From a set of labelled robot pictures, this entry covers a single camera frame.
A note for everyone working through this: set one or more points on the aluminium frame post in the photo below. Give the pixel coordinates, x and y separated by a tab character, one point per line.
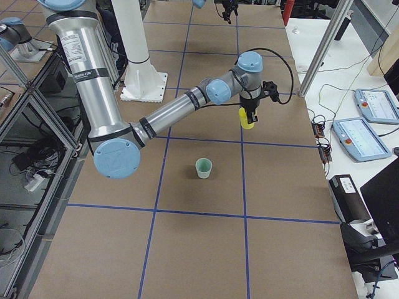
332	29

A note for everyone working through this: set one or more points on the black power box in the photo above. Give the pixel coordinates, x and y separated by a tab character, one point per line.
347	201

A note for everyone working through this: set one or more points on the red cylinder bottle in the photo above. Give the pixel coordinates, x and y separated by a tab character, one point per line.
288	7

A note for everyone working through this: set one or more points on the black monitor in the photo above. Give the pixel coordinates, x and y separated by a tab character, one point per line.
380	194

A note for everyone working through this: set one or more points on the green plastic cup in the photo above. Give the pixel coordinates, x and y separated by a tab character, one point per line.
203	167

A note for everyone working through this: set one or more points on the yellow plastic cup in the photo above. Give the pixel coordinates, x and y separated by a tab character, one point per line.
244	120

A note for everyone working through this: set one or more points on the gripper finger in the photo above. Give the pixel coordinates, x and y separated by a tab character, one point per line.
251	116
226	14
235	9

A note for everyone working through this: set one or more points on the blue teach pendant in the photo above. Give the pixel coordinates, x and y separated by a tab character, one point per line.
376	106
359	140

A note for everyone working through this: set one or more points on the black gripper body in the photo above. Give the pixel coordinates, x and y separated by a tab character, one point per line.
226	9
249	103

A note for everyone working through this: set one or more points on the near blue teach pendant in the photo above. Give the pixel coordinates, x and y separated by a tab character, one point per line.
359	140

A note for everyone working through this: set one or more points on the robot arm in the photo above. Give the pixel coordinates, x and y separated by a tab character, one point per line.
116	143
200	4

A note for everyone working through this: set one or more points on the seated person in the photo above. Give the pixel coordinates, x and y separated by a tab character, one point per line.
114	39

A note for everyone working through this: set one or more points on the far blue teach pendant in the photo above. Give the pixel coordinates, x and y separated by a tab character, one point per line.
376	106

